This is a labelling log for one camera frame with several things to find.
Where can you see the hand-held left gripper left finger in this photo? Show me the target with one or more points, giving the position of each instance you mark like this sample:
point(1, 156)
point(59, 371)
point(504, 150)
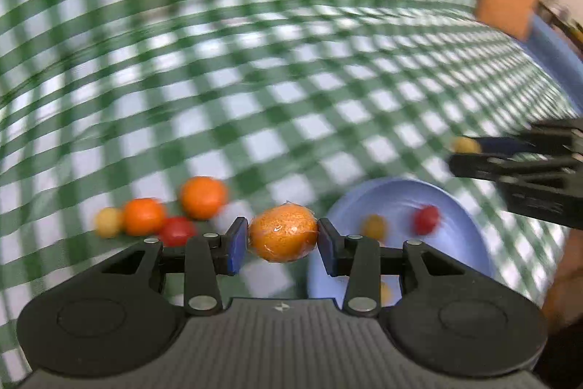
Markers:
point(237, 245)

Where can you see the blue plastic tub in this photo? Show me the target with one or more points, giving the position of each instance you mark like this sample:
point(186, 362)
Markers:
point(555, 56)

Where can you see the red tomato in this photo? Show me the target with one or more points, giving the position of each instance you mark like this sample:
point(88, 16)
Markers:
point(427, 219)
point(176, 231)

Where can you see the oval plastic-wrapped orange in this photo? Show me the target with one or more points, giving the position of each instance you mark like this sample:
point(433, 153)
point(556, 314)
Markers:
point(282, 236)

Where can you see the light blue plate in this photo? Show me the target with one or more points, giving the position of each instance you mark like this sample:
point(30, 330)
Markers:
point(455, 243)

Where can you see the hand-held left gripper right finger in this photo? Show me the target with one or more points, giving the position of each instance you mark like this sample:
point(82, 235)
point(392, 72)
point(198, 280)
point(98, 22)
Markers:
point(328, 247)

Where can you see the bare orange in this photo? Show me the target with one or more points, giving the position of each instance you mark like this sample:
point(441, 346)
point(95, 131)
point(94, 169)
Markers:
point(145, 216)
point(203, 197)

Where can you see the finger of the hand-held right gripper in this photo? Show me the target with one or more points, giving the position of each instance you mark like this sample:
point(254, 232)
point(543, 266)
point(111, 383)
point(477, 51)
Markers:
point(496, 166)
point(505, 144)

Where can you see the small yellow fruit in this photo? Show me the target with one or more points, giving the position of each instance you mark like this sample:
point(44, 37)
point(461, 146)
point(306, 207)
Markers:
point(108, 222)
point(464, 144)
point(386, 293)
point(373, 226)

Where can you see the person's right forearm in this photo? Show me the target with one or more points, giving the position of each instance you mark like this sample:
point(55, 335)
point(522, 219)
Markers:
point(567, 279)

